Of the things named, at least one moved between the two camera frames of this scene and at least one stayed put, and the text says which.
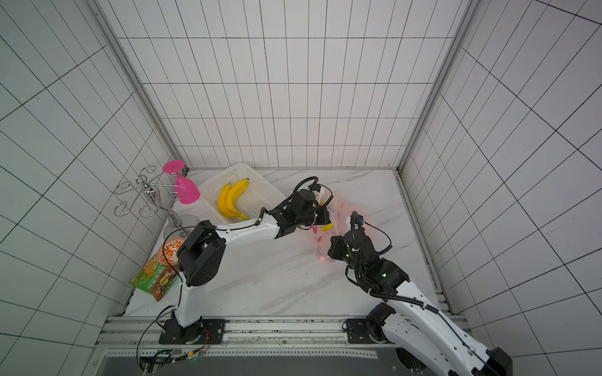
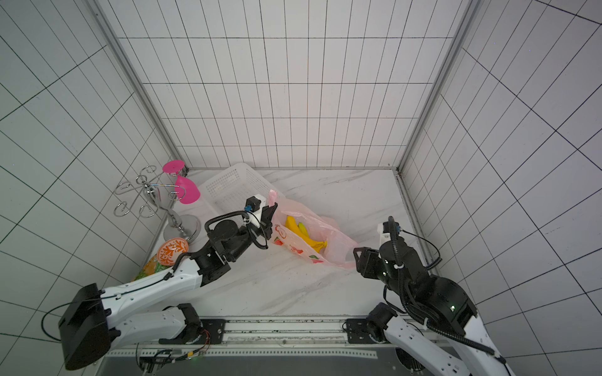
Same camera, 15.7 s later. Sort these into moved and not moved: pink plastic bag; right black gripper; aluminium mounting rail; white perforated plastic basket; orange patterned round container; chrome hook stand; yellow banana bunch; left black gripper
Moved: right black gripper; left black gripper; yellow banana bunch; pink plastic bag
Not moved: orange patterned round container; chrome hook stand; white perforated plastic basket; aluminium mounting rail
